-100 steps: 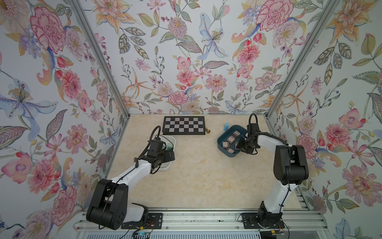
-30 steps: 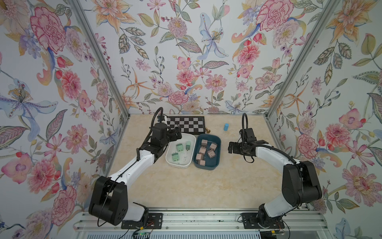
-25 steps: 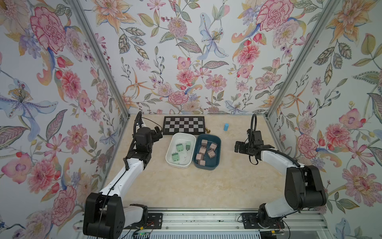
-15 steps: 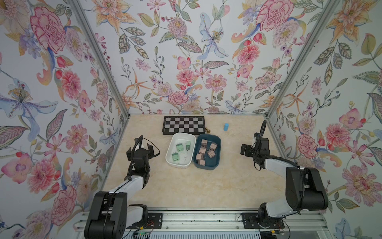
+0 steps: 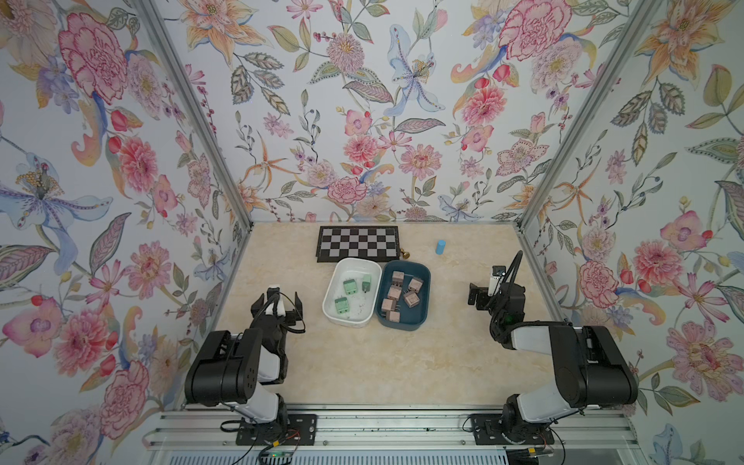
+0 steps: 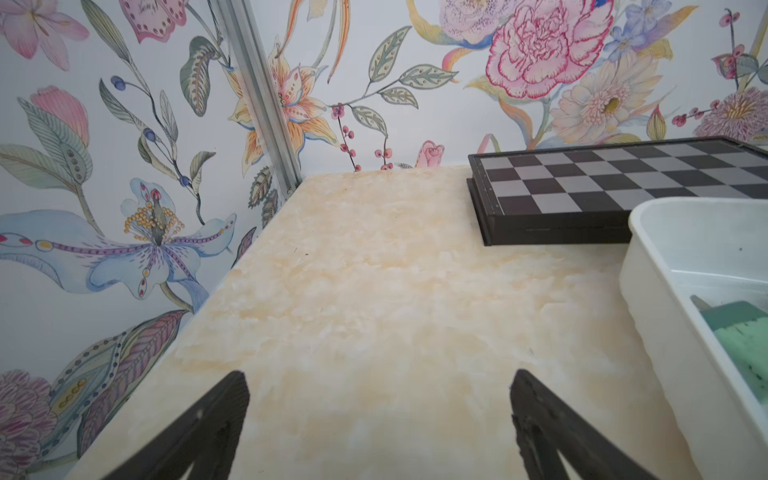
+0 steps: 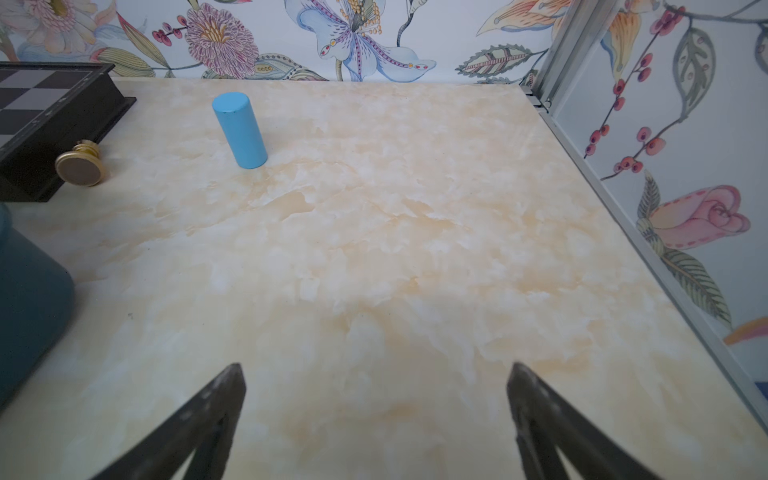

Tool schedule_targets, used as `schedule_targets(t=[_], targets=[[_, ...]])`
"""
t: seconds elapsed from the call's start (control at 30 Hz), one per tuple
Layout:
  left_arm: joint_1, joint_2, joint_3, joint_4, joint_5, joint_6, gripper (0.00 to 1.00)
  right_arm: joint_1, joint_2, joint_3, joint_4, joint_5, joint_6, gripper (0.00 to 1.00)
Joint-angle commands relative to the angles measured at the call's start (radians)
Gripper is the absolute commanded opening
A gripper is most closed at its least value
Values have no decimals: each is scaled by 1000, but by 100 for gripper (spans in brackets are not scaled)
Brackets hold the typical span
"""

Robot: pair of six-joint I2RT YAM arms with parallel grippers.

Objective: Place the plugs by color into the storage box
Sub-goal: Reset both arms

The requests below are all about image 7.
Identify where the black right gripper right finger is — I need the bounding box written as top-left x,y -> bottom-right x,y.
506,362 -> 658,479

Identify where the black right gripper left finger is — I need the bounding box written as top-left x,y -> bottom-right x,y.
95,363 -> 246,479

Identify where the dark teal storage bin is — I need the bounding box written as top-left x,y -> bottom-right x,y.
1,205 -> 75,407

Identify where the black chessboard box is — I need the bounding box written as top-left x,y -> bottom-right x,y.
1,62 -> 136,202

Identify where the gold chess piece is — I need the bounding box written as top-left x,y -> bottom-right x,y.
55,140 -> 108,187

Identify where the light blue cylinder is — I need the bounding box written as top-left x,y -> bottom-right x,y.
212,92 -> 268,169

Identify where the aluminium corner post right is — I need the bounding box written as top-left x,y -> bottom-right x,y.
523,0 -> 618,115

